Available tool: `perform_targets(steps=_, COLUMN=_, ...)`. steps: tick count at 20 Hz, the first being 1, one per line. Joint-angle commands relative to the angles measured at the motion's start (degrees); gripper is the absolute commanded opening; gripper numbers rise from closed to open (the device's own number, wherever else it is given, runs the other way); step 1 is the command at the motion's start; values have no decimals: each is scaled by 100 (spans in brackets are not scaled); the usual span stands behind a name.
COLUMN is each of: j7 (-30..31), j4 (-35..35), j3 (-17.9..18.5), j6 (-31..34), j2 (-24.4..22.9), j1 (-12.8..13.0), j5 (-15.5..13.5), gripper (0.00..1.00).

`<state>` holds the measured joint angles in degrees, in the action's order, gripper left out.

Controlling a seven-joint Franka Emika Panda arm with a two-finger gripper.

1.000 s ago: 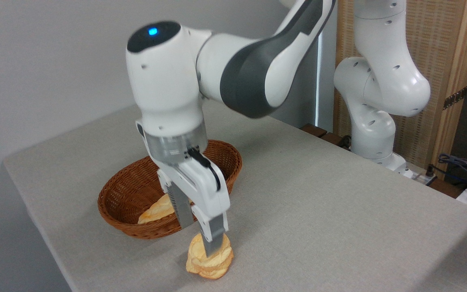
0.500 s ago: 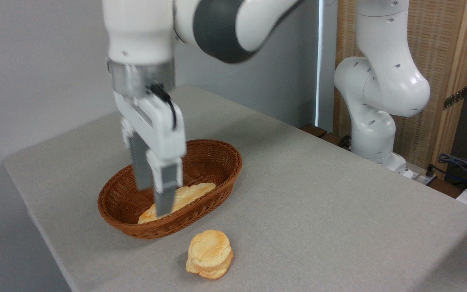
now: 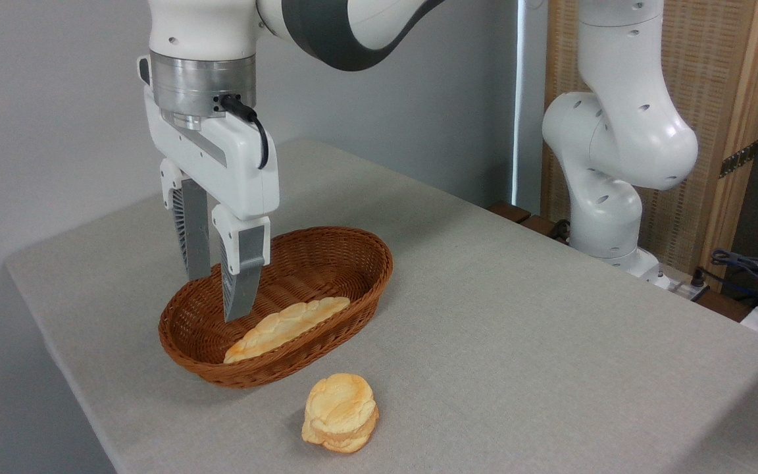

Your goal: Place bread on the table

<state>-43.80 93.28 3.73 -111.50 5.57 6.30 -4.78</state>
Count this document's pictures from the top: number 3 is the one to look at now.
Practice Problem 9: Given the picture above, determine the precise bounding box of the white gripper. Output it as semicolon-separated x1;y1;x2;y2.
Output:
137;56;281;323

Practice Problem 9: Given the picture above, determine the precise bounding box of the round bread roll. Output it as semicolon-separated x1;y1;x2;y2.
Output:
301;373;380;454

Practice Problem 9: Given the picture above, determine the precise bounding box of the long braided bread loaf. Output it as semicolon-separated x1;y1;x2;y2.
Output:
223;296;351;365

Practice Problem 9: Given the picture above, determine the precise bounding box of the brown wicker oval basket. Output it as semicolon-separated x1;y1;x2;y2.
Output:
159;226;394;389

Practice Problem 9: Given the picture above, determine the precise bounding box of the brown wooden base board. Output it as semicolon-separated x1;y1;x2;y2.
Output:
488;201;572;246

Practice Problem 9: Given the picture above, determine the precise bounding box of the grey tablecloth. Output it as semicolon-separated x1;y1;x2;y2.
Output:
5;138;758;474

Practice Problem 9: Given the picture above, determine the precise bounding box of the white vertical edge strip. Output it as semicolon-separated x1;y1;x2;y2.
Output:
512;0;525;206

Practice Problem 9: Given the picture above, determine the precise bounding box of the wooden woven folding screen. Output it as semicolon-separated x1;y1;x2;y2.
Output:
541;0;758;290

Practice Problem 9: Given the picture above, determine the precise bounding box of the black metal screen hinge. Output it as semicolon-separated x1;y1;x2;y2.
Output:
719;140;758;179

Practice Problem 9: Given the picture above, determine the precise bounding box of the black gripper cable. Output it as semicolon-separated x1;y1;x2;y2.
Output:
219;94;270;170

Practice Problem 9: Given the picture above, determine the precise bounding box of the dark blue cable bundle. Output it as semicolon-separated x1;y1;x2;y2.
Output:
711;249;758;303

